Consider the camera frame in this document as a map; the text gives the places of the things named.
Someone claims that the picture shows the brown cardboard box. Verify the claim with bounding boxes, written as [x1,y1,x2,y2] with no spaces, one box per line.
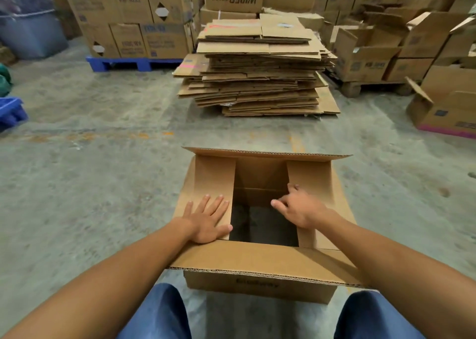
[169,147,367,305]

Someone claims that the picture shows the person's left hand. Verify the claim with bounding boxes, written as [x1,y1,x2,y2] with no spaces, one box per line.
[181,195,233,244]

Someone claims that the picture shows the cardboard box with pink stripe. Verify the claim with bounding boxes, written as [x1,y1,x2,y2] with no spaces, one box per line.
[404,65,476,139]

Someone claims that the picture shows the person's right hand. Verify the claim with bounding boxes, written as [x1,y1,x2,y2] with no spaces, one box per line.
[271,184,334,231]

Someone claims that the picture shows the wooden pallet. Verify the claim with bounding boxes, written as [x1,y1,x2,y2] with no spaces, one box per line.
[329,71,425,98]

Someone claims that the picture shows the person's left forearm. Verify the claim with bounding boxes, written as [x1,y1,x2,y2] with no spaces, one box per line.
[0,218,195,339]

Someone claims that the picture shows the green bag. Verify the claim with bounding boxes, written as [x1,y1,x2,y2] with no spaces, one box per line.
[0,63,14,98]

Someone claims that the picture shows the blue plastic crate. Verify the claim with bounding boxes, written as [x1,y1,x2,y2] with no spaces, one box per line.
[0,96,29,133]

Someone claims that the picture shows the person's right forearm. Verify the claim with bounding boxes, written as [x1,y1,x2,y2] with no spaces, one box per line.
[314,210,476,339]

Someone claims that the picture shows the person's left leg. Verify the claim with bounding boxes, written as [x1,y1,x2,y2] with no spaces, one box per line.
[117,283,192,339]

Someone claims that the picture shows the grey plastic bin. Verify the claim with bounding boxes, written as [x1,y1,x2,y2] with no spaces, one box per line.
[0,9,70,61]

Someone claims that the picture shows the pile of open empty cartons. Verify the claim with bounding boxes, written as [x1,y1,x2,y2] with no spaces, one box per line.
[260,0,476,83]

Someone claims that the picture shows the person's right leg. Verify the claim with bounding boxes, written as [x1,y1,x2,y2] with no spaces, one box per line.
[333,290,427,339]

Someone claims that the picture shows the stack of flattened cardboard sheets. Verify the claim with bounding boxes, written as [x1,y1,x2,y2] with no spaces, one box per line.
[173,13,341,118]

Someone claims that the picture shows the person's leg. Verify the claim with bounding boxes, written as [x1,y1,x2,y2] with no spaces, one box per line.
[117,283,192,339]
[333,290,427,339]

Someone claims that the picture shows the wall of stacked printed cartons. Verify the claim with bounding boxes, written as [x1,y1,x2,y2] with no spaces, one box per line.
[59,0,204,60]

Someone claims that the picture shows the blue plastic pallet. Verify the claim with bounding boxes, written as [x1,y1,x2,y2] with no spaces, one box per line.
[86,56,185,72]

